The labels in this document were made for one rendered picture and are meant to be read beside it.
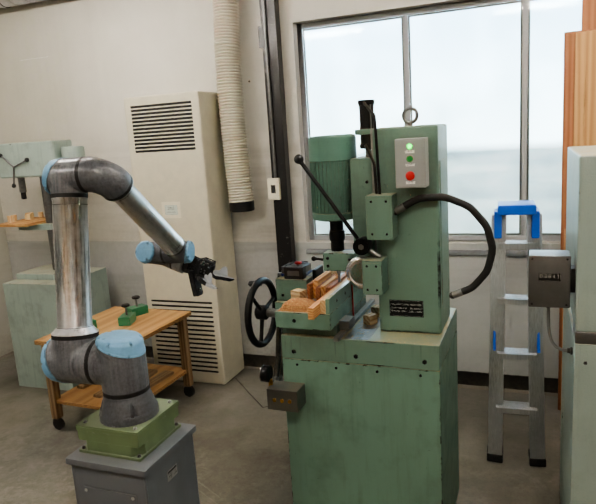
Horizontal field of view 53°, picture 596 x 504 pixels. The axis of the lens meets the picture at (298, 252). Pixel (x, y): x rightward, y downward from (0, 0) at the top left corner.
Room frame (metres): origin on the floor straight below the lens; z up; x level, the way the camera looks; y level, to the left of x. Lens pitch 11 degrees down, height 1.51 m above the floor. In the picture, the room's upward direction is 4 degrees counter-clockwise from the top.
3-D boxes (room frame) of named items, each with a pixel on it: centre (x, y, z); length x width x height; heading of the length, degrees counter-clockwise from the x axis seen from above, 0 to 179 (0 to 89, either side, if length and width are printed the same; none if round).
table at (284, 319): (2.32, -0.07, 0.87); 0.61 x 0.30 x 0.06; 158
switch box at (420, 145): (1.99, -0.39, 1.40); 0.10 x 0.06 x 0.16; 68
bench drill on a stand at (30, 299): (3.89, 1.59, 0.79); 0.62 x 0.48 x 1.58; 70
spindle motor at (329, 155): (2.24, -0.15, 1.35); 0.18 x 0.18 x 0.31
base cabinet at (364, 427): (2.19, -0.26, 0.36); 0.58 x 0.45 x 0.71; 68
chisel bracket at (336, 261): (2.23, -0.17, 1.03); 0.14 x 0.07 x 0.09; 68
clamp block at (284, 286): (2.35, 0.01, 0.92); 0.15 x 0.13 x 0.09; 158
